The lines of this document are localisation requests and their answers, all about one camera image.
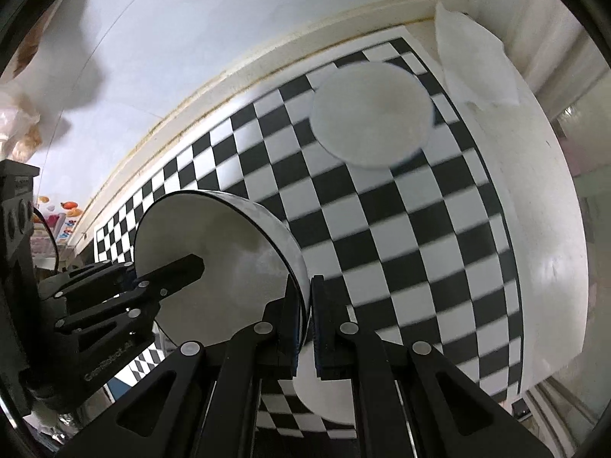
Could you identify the black and white checkered mat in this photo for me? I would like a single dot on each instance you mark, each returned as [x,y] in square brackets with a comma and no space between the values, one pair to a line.
[382,253]

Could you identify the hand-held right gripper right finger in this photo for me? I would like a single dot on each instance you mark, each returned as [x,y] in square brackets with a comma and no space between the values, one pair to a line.
[382,391]

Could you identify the white bowl with black rim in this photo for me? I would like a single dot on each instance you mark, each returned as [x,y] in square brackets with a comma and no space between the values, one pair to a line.
[224,248]

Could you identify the colourful wall stickers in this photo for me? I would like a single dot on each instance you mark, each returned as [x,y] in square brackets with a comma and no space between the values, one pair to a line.
[64,222]

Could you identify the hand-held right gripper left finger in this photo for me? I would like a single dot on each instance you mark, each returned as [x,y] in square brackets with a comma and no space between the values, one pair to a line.
[238,391]

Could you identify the white bowl with blue pattern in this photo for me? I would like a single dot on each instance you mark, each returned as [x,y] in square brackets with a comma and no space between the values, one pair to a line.
[372,114]

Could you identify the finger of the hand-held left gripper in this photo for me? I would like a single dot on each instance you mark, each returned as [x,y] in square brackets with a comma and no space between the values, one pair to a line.
[86,280]
[167,276]

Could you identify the white tissue paper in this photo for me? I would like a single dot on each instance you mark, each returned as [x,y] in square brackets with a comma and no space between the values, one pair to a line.
[472,57]

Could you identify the clear plastic bag with eggs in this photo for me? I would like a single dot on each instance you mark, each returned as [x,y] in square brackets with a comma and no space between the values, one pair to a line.
[62,67]

